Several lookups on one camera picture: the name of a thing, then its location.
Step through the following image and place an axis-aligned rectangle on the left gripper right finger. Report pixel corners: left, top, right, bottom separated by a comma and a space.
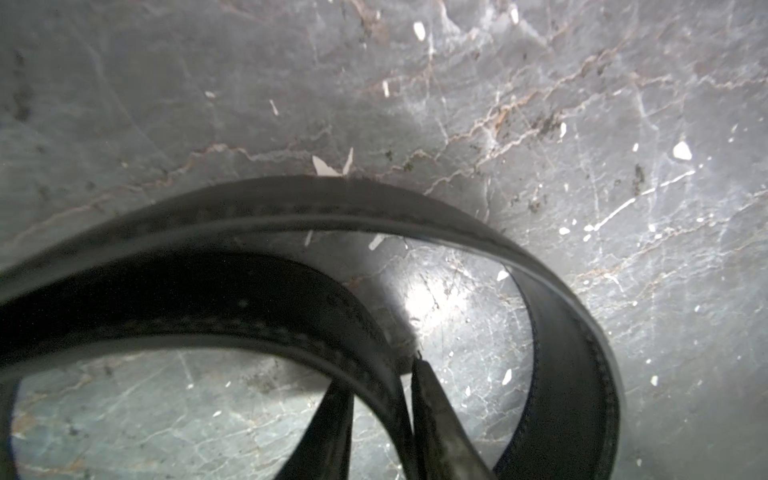
411, 358, 496, 479

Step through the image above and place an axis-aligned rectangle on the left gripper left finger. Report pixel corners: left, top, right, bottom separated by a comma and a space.
276, 381, 354, 480

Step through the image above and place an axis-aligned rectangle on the long black leather belt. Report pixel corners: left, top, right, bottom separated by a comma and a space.
1, 176, 622, 479

